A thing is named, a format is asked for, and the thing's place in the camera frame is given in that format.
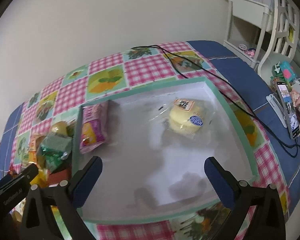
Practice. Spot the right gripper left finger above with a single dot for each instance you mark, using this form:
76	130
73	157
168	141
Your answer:
38	221

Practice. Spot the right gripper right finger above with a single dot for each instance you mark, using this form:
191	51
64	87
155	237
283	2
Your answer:
268	220

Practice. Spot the gold orange swiss roll pack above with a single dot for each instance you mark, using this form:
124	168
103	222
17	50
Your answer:
35	153

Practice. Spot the red rectangular snack pack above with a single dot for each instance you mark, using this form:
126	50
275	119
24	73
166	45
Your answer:
56	177

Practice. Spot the green foil snack pack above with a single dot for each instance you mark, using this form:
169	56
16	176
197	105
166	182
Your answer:
55	148

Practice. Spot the checkered fruit pattern tablecloth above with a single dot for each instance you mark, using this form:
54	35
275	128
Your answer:
171	61

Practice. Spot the clear wrapped round bun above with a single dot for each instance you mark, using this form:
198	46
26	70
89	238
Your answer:
59	128

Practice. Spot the purple swiss roll snack pack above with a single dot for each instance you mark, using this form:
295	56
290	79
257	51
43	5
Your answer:
94	127

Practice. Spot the white tray with green rim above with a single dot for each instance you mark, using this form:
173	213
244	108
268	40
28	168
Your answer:
152	174

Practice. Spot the clear wrapped yellow cake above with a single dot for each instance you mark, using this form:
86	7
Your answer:
185	117

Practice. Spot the smartphone on stand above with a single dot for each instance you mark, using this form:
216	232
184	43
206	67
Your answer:
288	109

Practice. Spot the white lattice chair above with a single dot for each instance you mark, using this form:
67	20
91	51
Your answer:
284	37

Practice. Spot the white shelf unit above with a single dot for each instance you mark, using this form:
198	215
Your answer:
254	15

